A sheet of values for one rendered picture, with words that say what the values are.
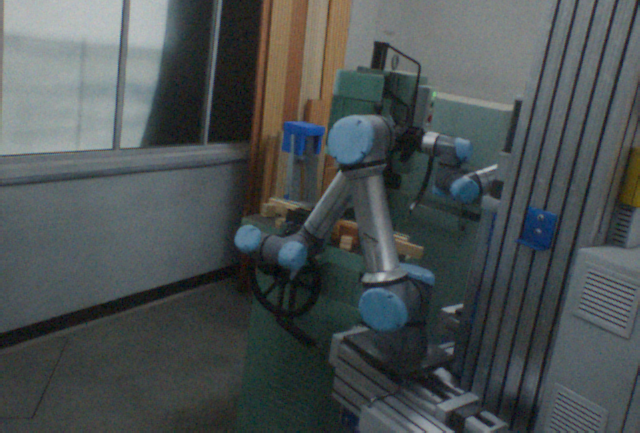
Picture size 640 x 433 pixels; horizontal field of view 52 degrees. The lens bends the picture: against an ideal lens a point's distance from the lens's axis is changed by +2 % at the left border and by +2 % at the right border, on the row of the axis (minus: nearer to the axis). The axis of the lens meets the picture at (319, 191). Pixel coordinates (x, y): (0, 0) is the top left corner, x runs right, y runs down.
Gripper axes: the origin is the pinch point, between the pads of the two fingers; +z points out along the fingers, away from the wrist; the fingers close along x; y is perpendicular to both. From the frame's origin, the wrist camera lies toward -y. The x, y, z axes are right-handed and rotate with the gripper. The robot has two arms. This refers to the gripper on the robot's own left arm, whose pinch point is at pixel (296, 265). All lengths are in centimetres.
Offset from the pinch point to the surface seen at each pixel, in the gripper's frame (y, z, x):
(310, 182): -59, 106, -66
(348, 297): 0.8, 28.0, 9.4
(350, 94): -63, 0, -6
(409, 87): -81, 23, 3
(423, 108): -78, 32, 8
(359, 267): -9.5, 22.0, 11.6
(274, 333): 21.4, 39.9, -18.1
